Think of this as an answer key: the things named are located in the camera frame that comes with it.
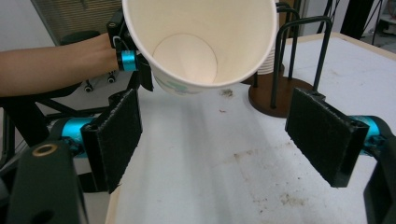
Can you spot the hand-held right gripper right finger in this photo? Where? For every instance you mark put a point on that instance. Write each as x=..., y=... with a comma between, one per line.
x=323, y=137

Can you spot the white paper cup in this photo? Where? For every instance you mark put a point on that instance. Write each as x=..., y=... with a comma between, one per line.
x=199, y=37

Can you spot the stack of white cups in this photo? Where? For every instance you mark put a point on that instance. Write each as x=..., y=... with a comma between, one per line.
x=266, y=62

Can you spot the grey window blind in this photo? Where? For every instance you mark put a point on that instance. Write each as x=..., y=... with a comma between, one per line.
x=77, y=15

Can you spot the black metal frame post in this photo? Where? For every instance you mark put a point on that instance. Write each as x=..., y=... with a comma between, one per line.
x=356, y=18

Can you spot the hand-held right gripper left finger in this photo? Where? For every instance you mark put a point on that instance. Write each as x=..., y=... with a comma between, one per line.
x=116, y=140

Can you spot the white foam mat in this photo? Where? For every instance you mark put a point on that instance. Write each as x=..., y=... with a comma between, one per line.
x=202, y=155

